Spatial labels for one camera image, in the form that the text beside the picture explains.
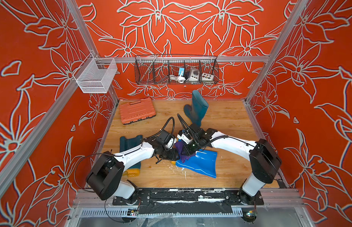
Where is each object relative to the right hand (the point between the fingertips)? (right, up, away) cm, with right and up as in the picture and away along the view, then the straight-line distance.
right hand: (179, 153), depth 80 cm
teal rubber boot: (+12, +24, +17) cm, 32 cm away
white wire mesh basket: (-55, +45, +7) cm, 72 cm away
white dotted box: (+19, +49, +14) cm, 54 cm away
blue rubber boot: (+16, -6, +5) cm, 18 cm away
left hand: (-1, -3, +3) cm, 4 cm away
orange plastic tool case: (-36, +24, +24) cm, 49 cm away
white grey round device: (+11, +49, +11) cm, 52 cm away
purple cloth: (0, +4, +1) cm, 4 cm away
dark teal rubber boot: (-35, +3, +12) cm, 37 cm away
